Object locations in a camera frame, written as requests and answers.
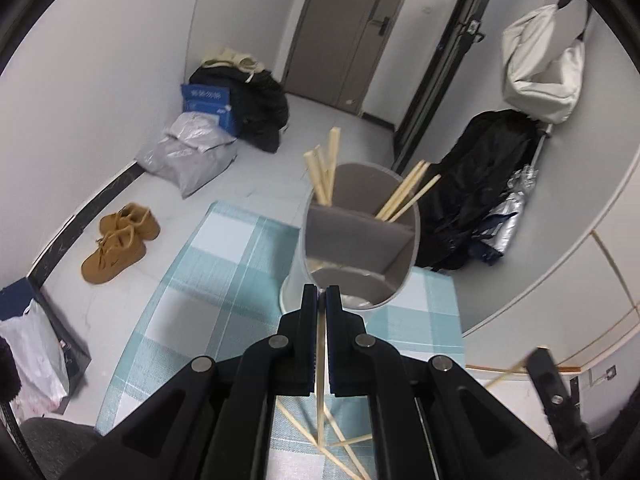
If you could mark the black jacket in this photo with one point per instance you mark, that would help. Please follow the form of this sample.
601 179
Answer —
475 175

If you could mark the grey seat cushion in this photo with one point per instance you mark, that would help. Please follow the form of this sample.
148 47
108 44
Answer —
60 445

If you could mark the beige cloth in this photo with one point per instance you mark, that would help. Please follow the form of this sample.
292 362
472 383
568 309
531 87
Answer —
235 60

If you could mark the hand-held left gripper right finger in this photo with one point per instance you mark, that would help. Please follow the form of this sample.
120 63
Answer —
332 350

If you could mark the pile of black clothing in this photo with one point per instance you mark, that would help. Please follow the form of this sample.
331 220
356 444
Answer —
260 105

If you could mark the grey plastic mailer bag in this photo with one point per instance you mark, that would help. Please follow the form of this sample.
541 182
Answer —
200 130
185 167

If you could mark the black door frame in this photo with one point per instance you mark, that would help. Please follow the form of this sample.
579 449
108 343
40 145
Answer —
440 60

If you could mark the blue cardboard box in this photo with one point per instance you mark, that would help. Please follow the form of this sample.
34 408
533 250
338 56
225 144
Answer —
205 97

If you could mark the white plastic utensil holder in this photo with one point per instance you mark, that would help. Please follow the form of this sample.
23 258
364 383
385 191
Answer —
350 240

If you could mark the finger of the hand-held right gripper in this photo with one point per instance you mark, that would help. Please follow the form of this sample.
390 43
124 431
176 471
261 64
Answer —
550 380

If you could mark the silver foil bag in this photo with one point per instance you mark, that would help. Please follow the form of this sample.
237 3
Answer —
510 210

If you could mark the wooden chopstick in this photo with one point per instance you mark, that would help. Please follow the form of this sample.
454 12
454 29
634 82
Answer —
403 185
411 185
420 195
334 160
320 410
312 170
505 376
322 167

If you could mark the teal checked tablecloth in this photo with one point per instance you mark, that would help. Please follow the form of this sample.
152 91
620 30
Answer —
210 270

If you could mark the brown suede shoe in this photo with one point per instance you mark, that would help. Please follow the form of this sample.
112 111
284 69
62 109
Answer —
132 220
112 257

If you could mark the white hanging bag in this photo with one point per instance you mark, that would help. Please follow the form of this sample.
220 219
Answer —
540 70

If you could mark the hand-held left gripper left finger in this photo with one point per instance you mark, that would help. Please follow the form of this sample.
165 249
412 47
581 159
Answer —
313 350

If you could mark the pile of wooden chopsticks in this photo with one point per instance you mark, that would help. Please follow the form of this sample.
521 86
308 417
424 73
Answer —
300 425

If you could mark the grey door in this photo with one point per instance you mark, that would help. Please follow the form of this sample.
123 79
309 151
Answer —
340 35

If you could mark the white plastic bag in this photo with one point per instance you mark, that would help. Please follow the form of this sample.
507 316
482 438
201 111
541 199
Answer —
35 355

